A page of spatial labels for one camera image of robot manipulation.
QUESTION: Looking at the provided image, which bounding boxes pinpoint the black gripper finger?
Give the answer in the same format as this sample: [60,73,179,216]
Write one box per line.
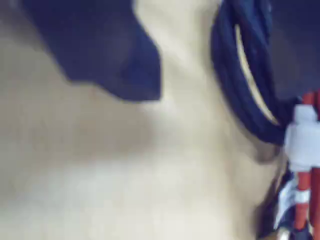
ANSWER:
[17,0,164,102]
[268,0,320,102]

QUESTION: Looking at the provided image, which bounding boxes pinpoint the red braided charging cable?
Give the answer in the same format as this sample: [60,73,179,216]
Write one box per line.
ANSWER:
[256,88,320,240]

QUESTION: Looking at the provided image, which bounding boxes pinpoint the black charging cable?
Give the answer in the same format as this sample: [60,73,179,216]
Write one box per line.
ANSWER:
[210,0,305,146]

